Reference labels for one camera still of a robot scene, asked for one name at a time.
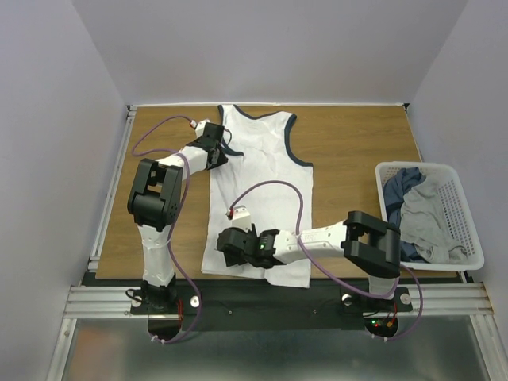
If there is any white graphic tank top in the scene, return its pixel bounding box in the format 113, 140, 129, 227
202, 105, 314, 288

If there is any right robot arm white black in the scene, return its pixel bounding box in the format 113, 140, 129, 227
217, 207, 401, 310

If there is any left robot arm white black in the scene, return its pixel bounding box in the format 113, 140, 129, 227
127, 120, 228, 313

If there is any navy blue tank top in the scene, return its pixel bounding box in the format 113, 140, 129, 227
383, 167, 425, 263

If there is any grey tank top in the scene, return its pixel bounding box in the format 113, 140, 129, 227
400, 176, 467, 264

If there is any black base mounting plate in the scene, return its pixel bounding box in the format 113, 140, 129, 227
126, 279, 416, 332

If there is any white plastic laundry basket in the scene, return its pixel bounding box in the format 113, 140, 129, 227
375, 161, 484, 271

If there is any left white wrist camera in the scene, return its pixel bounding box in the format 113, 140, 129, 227
190, 119, 210, 137

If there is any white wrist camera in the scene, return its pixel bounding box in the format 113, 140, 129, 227
190, 119, 210, 137
226, 205, 252, 232

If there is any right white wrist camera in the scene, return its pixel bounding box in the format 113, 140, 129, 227
226, 205, 252, 232

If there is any aluminium frame rail left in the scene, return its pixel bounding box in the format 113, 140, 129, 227
87, 105, 137, 272

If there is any aluminium frame rail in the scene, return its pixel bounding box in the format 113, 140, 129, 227
87, 105, 137, 272
63, 283, 494, 319

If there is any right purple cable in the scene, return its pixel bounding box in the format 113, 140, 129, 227
228, 180, 424, 343

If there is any aluminium frame rail front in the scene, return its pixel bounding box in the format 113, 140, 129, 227
63, 283, 494, 319

